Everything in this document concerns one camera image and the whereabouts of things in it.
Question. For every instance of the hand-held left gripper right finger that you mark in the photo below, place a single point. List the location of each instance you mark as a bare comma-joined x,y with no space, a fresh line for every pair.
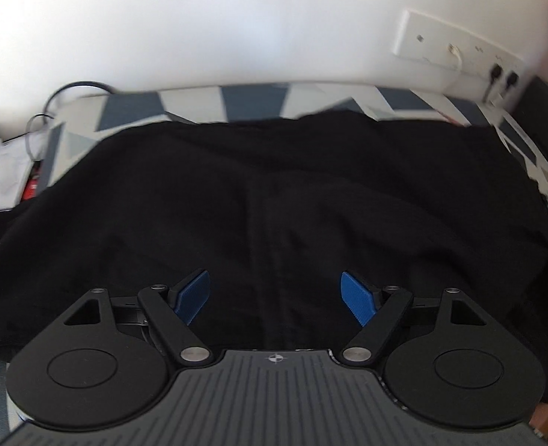
357,299

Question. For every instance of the white wall socket panel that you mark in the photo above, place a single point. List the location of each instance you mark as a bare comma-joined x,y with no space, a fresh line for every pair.
431,37

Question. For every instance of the black plug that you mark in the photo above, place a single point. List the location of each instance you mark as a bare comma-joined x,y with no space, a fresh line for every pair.
511,80
496,73

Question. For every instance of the red packet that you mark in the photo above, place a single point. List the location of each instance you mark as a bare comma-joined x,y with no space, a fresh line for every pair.
33,183

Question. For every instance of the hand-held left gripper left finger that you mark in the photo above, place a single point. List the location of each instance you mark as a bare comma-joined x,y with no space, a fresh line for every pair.
192,297

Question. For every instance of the geometric patterned tablecloth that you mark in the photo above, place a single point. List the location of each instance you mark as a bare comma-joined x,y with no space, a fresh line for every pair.
195,102

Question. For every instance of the black bedside cabinet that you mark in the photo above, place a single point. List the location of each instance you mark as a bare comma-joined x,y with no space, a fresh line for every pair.
543,102

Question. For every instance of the black pants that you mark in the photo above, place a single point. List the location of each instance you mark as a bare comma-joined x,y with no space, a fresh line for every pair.
274,195

